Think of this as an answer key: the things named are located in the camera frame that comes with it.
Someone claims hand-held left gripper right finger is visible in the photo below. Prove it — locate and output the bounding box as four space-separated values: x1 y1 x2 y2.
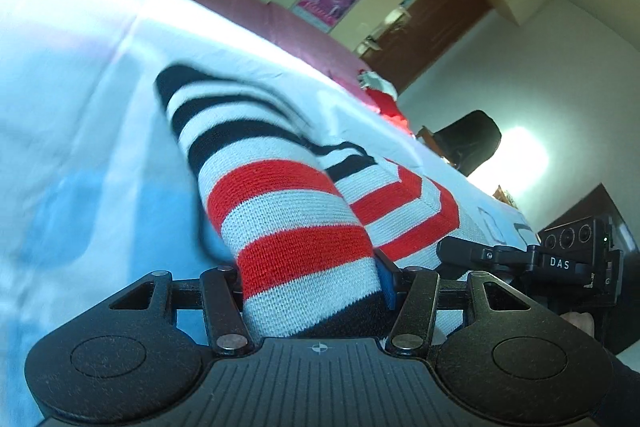
375 256 532 354

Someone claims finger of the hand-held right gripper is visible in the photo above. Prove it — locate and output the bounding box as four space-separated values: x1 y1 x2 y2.
436 234 544 281

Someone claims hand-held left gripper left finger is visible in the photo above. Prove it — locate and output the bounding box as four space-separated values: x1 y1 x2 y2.
109 265 257 356

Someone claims striped red white black sock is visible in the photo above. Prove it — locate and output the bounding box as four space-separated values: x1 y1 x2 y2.
154 64 531 340

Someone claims person's right hand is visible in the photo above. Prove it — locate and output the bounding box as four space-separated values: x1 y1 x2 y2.
560 312 597 339

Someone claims black chair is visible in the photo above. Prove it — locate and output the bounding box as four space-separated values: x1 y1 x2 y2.
417 109 503 178

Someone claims red garment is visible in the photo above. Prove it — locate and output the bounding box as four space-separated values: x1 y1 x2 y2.
366 87 412 134

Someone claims brown wooden door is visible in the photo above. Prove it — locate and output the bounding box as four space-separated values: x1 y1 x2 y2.
360 0 494 94

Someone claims white patterned bed sheet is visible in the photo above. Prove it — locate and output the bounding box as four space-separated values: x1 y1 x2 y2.
0 0 538 427

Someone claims white corner shelf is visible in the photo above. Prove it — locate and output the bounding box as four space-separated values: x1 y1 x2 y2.
354 0 446 58

